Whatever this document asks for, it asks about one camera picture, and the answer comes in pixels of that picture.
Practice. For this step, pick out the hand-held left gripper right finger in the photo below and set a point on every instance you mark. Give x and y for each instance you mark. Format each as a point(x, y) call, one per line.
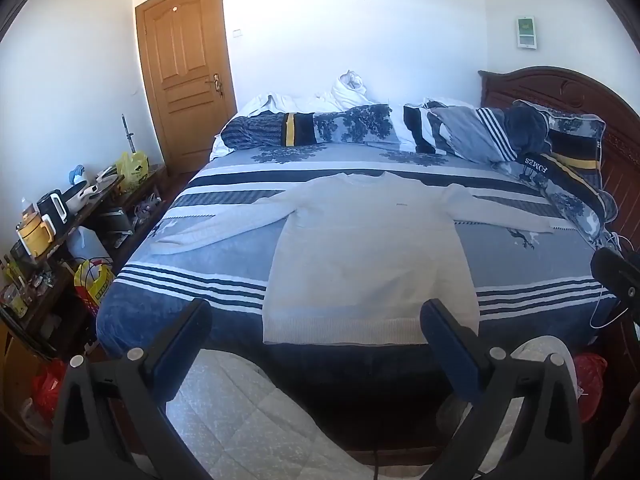
point(450, 355)

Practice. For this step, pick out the white quilted cloth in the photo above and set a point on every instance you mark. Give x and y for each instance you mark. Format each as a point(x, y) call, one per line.
point(240, 410)

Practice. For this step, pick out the white round appliance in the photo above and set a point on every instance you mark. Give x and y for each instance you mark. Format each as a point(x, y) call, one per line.
point(80, 200)

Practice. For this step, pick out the dark wooden side table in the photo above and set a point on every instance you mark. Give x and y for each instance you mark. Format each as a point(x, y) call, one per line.
point(94, 208)

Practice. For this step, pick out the dark blue patterned pillow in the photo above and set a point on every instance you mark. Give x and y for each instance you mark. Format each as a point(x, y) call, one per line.
point(570, 160)

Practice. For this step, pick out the clear plastic water jug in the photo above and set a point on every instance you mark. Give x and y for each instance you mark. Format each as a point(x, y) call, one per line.
point(87, 245)

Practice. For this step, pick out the bed with blue striped sheet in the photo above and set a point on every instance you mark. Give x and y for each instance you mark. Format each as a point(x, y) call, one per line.
point(200, 280)

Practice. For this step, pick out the yellow plastic bag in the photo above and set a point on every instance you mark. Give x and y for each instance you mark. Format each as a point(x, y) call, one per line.
point(132, 170)

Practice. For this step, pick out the red plastic bag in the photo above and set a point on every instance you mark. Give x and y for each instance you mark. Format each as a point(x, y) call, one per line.
point(590, 380)
point(47, 390)

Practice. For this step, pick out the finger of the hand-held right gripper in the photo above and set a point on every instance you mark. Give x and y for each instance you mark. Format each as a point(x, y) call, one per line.
point(607, 262)

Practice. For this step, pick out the glass jar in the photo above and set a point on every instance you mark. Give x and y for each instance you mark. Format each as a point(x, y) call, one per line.
point(15, 302)

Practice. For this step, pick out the dark wooden headboard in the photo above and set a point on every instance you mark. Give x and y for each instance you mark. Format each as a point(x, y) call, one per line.
point(545, 85)

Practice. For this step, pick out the wooden door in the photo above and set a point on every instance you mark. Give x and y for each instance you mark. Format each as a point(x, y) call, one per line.
point(185, 60)

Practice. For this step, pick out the yellow and red bag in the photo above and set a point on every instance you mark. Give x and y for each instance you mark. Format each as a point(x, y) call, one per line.
point(92, 285)

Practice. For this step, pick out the white wall control panel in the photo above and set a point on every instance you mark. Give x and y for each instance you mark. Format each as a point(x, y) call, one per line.
point(526, 32)

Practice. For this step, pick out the black and white kettle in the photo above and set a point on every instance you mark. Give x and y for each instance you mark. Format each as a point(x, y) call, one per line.
point(52, 207)

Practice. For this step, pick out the white knit sweater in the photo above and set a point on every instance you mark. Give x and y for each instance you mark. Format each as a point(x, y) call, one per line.
point(370, 260)

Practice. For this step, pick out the black stick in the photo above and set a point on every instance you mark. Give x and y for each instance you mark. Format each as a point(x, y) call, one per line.
point(129, 135)

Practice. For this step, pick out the white handheld device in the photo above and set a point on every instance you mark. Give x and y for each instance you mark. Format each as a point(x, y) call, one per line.
point(102, 185)

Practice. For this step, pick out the white pillow pile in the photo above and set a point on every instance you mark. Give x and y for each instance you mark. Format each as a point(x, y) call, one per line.
point(350, 91)

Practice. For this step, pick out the blue striped quilt pile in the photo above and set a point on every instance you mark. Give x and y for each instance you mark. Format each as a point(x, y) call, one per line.
point(460, 127)

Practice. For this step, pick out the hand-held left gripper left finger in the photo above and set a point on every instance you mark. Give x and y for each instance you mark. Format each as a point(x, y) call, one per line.
point(184, 346)

